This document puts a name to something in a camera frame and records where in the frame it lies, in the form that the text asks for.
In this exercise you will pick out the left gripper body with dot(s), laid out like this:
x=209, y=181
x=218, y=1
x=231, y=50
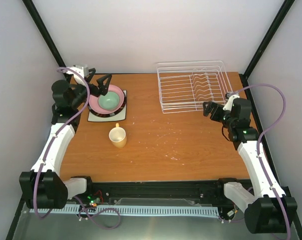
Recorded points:
x=94, y=91

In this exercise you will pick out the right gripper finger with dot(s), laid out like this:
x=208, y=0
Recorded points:
x=215, y=108
x=207, y=108

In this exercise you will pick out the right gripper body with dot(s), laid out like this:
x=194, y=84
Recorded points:
x=218, y=117

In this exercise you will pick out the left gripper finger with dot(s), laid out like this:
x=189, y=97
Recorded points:
x=92, y=72
x=103, y=84

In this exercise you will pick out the green ceramic bowl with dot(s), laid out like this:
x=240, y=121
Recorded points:
x=109, y=101

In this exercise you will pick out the pink plate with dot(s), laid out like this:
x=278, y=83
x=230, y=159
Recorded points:
x=115, y=89

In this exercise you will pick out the white wire dish rack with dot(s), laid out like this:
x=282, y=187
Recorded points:
x=184, y=86

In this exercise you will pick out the yellow mug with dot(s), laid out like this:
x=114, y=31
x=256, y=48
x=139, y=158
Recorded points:
x=117, y=136

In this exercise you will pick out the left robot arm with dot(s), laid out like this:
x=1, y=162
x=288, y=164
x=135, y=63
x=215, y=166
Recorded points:
x=42, y=187

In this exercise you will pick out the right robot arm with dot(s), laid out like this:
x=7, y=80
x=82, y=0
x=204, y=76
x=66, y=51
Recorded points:
x=268, y=209

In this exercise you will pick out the black striped round plate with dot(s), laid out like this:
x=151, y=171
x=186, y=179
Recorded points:
x=115, y=111

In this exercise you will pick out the white square plate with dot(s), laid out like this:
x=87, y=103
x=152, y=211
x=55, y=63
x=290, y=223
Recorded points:
x=120, y=116

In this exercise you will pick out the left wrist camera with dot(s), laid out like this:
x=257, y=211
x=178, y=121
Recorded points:
x=83, y=69

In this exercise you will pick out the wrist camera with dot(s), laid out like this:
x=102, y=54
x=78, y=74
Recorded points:
x=230, y=96
x=83, y=69

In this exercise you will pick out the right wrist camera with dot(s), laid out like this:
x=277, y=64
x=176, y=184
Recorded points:
x=230, y=96

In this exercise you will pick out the left black frame post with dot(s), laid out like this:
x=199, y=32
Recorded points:
x=31, y=8

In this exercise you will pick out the black frame post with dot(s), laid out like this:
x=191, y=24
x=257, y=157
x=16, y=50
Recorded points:
x=31, y=8
x=278, y=19

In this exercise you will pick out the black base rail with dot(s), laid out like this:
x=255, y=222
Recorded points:
x=203, y=192

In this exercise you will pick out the light blue cable duct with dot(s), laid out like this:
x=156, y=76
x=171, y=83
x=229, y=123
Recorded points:
x=139, y=211

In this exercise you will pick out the right black frame post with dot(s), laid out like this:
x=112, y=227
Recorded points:
x=278, y=19

